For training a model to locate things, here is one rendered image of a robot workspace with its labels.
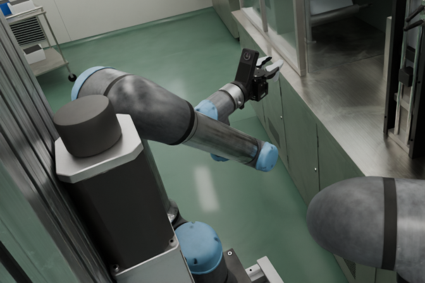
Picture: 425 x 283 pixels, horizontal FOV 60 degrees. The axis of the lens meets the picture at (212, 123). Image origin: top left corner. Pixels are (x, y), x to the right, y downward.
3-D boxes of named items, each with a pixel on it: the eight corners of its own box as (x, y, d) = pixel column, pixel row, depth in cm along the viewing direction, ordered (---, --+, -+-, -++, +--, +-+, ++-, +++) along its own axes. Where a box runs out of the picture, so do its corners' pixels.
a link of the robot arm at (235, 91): (214, 86, 103) (236, 95, 99) (224, 78, 106) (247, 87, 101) (216, 107, 108) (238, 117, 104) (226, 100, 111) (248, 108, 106)
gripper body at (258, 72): (250, 85, 118) (226, 103, 111) (249, 62, 113) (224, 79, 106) (270, 93, 114) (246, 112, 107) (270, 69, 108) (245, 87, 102)
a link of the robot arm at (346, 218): (285, 254, 45) (319, 254, 88) (384, 270, 41) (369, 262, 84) (292, 162, 48) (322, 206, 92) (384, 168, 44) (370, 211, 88)
